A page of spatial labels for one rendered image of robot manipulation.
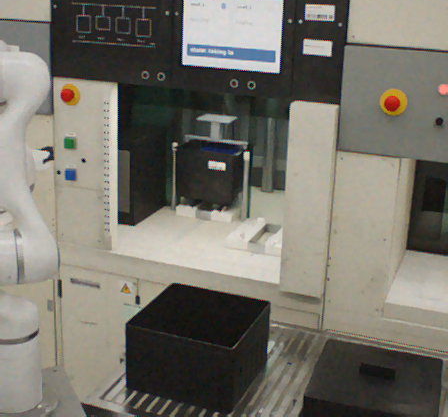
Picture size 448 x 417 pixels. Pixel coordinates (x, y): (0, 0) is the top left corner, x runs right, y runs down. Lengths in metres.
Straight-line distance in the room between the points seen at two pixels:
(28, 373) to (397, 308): 1.01
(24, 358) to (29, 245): 0.26
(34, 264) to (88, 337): 0.96
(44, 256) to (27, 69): 0.39
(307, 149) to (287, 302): 0.47
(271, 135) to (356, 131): 1.00
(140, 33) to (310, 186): 0.64
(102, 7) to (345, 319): 1.13
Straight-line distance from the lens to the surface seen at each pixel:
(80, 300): 2.52
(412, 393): 1.76
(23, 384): 1.77
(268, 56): 2.05
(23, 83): 1.63
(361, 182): 2.05
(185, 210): 2.71
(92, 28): 2.26
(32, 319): 1.72
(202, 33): 2.11
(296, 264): 2.11
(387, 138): 2.00
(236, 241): 2.42
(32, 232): 1.64
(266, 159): 3.01
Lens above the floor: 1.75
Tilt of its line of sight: 17 degrees down
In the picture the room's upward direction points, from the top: 2 degrees clockwise
